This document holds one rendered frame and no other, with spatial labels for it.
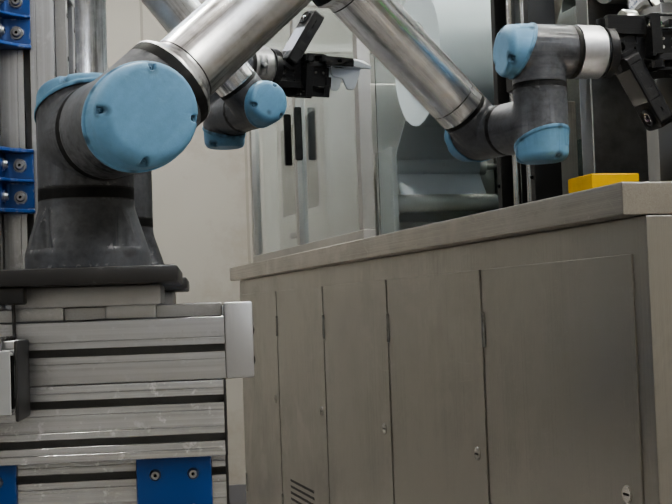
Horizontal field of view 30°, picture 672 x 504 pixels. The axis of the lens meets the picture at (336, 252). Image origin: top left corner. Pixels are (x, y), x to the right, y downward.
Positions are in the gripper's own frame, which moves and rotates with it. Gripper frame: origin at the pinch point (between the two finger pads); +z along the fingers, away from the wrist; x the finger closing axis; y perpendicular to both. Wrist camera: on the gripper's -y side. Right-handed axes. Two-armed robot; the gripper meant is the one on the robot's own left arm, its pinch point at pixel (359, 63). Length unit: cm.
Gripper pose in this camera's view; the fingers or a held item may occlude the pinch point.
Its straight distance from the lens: 247.5
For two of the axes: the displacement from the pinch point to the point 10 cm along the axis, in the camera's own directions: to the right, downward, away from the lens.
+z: 8.5, 0.0, 5.2
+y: -0.4, 10.0, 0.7
